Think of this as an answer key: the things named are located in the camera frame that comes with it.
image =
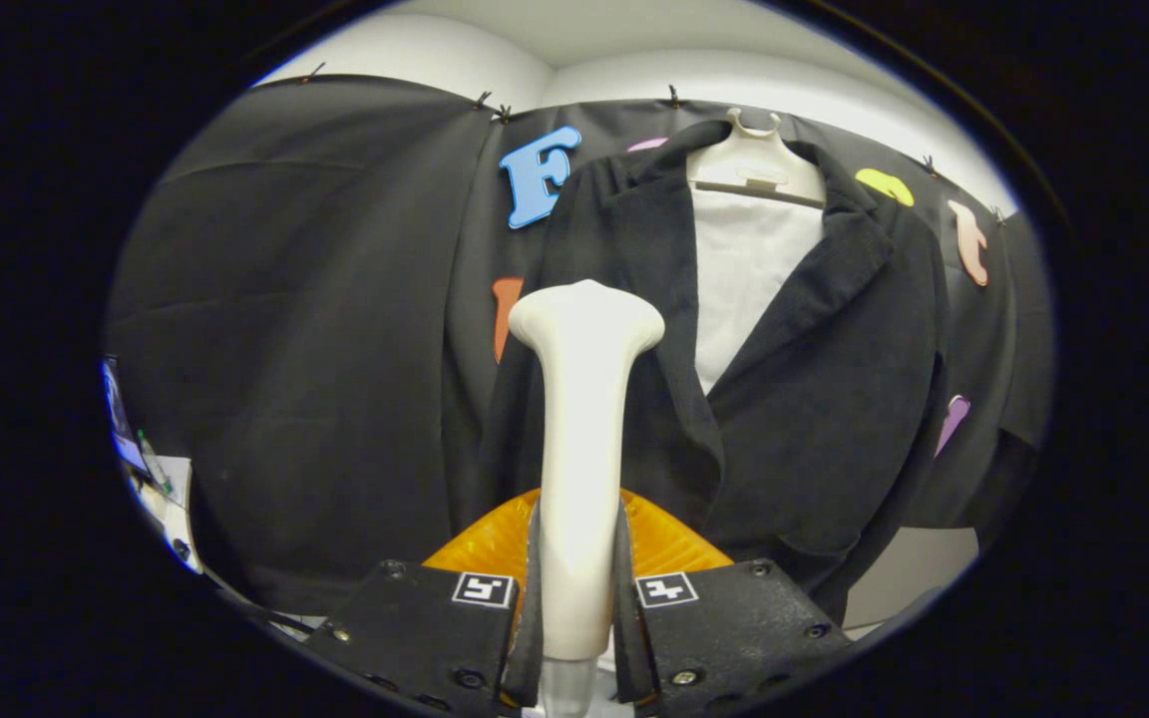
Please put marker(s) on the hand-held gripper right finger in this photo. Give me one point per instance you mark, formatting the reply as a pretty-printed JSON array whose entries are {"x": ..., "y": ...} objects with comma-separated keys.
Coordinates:
[{"x": 724, "y": 623}]

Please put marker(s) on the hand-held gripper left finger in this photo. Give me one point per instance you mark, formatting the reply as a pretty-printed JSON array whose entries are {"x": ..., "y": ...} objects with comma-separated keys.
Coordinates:
[{"x": 415, "y": 628}]

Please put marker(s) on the white garment steamer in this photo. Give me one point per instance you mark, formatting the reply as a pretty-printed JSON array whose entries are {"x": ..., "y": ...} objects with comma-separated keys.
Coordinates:
[{"x": 582, "y": 449}]

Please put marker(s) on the black suit jacket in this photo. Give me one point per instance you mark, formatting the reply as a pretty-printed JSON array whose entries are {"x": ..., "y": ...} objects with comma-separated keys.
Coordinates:
[{"x": 834, "y": 399}]

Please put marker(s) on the white shirt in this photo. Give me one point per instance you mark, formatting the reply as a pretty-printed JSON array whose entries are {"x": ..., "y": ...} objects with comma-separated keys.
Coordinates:
[{"x": 744, "y": 279}]

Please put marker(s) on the white clothes hanger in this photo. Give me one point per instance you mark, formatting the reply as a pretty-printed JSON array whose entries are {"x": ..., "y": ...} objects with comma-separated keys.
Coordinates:
[{"x": 754, "y": 160}]

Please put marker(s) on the grey cabinet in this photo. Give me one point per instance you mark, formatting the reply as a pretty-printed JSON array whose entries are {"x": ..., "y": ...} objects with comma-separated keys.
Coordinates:
[{"x": 919, "y": 568}]

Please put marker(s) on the black backdrop cloth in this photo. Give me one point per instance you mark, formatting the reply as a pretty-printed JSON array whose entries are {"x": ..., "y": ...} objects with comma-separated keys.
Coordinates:
[{"x": 285, "y": 349}]

